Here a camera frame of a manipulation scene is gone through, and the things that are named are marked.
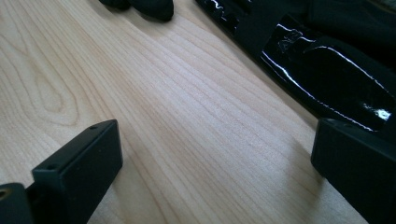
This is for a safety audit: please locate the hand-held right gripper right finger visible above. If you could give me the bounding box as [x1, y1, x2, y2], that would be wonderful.
[310, 117, 396, 224]

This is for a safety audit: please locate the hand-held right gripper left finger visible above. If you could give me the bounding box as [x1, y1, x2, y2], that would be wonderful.
[26, 119, 123, 224]

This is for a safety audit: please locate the black glove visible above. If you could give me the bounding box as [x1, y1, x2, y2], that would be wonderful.
[98, 0, 176, 22]
[195, 0, 396, 139]

